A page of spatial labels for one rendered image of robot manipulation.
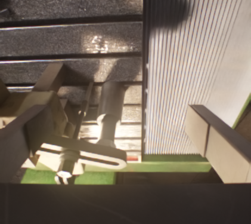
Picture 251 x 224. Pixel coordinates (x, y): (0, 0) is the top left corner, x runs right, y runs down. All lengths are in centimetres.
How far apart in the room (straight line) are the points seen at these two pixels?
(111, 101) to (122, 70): 11
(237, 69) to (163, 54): 26
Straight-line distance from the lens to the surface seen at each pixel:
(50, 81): 50
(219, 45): 63
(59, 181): 67
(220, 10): 59
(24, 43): 59
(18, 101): 45
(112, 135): 45
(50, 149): 44
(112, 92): 52
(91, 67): 55
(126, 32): 49
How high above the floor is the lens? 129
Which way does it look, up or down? 48 degrees down
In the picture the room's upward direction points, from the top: 177 degrees counter-clockwise
